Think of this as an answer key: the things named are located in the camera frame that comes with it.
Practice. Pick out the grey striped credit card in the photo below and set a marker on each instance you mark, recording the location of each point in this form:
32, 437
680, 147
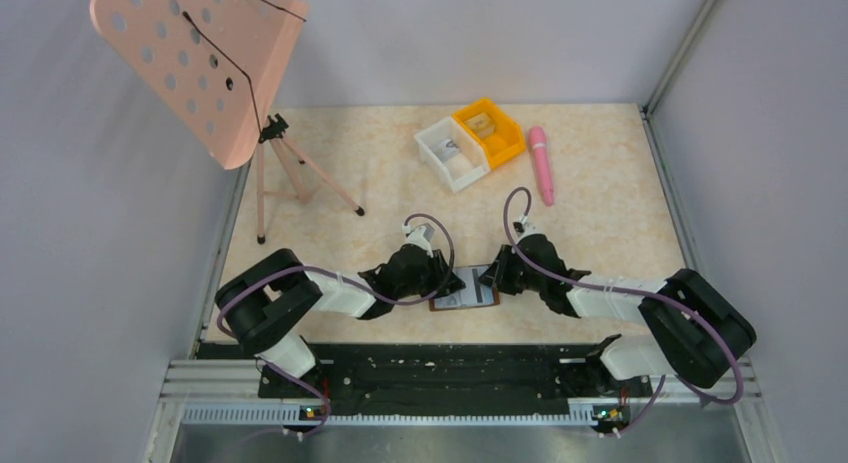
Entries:
472, 288

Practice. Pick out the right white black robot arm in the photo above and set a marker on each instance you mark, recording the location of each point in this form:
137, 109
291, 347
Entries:
693, 331

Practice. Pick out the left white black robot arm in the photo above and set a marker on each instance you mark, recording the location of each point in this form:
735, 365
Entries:
262, 306

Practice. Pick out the brown leather card holder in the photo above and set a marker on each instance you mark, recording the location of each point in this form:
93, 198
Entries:
464, 306

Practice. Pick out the pink perforated music stand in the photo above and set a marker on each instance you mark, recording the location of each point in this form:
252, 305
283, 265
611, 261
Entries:
217, 65

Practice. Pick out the tan item in yellow bin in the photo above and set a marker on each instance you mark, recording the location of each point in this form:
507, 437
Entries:
481, 125

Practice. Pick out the white plastic bin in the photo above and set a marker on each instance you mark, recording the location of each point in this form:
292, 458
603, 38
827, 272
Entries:
462, 170

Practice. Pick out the small item in white bin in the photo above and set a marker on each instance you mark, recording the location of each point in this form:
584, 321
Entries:
447, 149

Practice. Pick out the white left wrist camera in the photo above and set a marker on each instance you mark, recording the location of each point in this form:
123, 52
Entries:
420, 236

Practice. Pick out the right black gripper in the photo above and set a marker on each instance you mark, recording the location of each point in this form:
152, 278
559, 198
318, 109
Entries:
506, 270

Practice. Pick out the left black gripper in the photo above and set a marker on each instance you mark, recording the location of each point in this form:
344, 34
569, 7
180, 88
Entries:
432, 274

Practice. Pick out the pink marker pen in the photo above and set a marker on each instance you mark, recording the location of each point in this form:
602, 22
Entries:
538, 143

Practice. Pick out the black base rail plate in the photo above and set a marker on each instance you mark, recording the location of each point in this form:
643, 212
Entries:
464, 379

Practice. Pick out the yellow plastic bin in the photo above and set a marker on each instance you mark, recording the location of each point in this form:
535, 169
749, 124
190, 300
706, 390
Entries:
506, 143

